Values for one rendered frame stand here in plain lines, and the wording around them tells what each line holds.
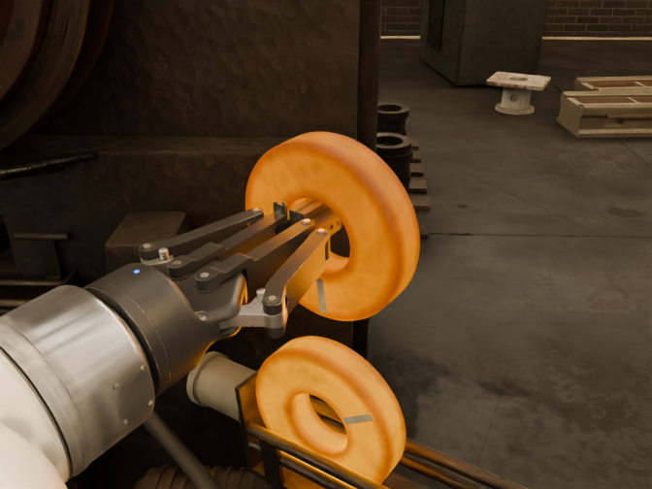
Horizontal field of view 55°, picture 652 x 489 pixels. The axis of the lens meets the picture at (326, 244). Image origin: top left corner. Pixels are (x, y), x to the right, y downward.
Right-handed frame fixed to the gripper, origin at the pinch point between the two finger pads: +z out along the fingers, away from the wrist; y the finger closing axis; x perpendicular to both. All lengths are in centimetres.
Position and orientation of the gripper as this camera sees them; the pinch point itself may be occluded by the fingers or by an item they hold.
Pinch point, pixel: (325, 211)
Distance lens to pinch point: 49.5
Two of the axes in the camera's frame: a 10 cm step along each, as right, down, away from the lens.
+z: 6.0, -4.2, 6.8
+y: 8.0, 2.8, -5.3
